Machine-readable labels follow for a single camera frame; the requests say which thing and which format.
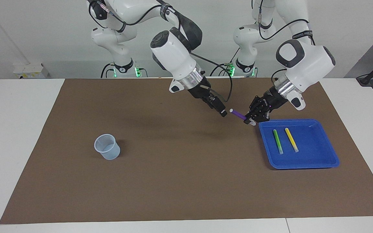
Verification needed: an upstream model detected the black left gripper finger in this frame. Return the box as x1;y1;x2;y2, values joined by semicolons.
247;105;270;125
243;95;265;124

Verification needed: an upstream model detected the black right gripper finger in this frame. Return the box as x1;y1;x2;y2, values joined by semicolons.
206;99;226;117
212;96;228;116

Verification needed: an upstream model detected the purple pen white cap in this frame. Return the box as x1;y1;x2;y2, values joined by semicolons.
229;108;257;126

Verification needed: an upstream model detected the green pen white cap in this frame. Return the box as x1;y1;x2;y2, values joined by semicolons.
273;129;284;155

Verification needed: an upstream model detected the yellow pen white cap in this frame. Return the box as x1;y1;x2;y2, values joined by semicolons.
285;128;300;153

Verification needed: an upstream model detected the blue plastic tray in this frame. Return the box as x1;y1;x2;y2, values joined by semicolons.
258;119;340;170

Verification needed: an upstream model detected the brown table mat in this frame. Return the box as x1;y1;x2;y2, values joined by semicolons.
0;77;373;224

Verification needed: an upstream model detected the clear plastic cup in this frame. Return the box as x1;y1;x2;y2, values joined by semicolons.
94;134;121;160

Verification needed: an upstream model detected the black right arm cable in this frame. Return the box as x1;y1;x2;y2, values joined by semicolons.
89;0;234;102

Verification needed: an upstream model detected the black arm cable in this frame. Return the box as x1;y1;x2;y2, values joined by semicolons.
256;0;316;85
89;0;234;102

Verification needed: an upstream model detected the black base cable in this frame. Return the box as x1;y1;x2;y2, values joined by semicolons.
210;49;240;77
101;63;114;78

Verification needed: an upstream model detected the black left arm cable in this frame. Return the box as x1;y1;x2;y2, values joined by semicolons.
256;0;316;85

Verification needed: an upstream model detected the white wall box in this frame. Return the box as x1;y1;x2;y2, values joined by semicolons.
13;63;50;79

